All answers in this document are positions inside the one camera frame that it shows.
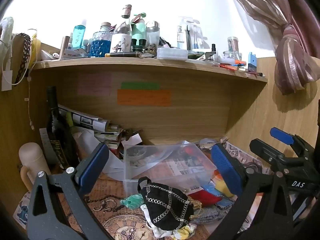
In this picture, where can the clear plastic case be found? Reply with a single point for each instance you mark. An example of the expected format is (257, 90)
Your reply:
(172, 53)

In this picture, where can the white tube box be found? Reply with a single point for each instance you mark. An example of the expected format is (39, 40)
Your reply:
(73, 53)

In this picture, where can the blue cartoon sticker sheet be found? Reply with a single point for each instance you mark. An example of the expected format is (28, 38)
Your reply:
(22, 212)

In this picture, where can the glass bottle with blue beads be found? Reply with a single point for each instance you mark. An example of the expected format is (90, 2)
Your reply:
(100, 45)

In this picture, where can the orange sticky note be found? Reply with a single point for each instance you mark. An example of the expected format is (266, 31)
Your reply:
(143, 97)

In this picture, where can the clear plastic storage box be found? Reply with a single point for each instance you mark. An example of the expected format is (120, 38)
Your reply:
(155, 165)

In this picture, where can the red fabric pouch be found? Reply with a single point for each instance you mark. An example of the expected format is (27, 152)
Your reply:
(203, 197)

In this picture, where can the pink sticky note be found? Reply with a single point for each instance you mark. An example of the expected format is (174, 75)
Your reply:
(94, 85)

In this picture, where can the teal green scrunchie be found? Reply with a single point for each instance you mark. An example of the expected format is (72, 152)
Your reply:
(131, 201)

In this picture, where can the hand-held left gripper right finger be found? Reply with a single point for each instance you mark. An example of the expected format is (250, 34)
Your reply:
(226, 170)

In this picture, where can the wooden shelf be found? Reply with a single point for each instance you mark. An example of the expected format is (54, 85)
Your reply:
(150, 66)

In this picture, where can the mint green bottle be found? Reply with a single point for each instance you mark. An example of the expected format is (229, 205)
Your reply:
(138, 31)

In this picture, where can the cardboard tube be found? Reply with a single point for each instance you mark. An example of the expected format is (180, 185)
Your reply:
(65, 43)

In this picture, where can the rolled magazine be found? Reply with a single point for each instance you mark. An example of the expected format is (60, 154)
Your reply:
(85, 121)

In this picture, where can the black and gold pen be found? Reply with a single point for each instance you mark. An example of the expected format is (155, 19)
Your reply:
(122, 54)

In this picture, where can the black wine bottle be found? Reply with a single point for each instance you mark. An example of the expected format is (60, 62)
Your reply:
(56, 135)

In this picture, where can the blue plastic clip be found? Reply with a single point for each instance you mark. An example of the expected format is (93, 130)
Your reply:
(252, 62)

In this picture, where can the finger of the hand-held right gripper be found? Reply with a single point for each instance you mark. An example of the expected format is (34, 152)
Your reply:
(265, 150)
(281, 134)

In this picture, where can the blue cloth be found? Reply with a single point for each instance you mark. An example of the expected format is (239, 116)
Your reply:
(209, 189)

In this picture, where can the pile of papers and booklets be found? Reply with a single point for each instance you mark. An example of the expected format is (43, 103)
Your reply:
(112, 136)

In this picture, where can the white paper sheet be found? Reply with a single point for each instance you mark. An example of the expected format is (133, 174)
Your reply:
(86, 142)

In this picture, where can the dark green binoculars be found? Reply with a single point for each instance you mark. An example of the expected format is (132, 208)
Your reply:
(139, 45)

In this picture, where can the grey knitted pouch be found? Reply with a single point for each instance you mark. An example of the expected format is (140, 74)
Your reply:
(208, 215)

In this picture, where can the white fluffy cloth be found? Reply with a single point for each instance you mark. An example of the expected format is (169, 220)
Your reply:
(6, 32)

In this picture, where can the green sticky note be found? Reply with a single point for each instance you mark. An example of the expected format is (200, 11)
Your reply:
(140, 86)

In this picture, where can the blue liquid bottle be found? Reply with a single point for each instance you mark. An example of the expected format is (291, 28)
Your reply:
(79, 37)

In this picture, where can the patterned headband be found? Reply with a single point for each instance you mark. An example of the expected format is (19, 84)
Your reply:
(25, 55)

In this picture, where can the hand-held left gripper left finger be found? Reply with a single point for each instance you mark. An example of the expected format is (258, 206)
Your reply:
(93, 164)

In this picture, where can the yellow white patterned cloth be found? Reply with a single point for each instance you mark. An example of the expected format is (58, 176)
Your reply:
(185, 231)

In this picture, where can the small nail polish bottle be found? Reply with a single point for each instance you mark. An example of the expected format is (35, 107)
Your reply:
(213, 52)

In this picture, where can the glass jar with sticks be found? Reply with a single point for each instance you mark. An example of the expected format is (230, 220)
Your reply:
(232, 50)

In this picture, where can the pink striped curtain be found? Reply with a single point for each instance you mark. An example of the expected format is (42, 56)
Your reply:
(290, 55)

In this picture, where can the orange marker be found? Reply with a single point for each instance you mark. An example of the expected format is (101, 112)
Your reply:
(235, 66)

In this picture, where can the clear glass jar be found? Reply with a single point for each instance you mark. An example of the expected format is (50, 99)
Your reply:
(153, 35)

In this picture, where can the clear bottle with figure label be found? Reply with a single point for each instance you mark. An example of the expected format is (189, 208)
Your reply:
(121, 42)

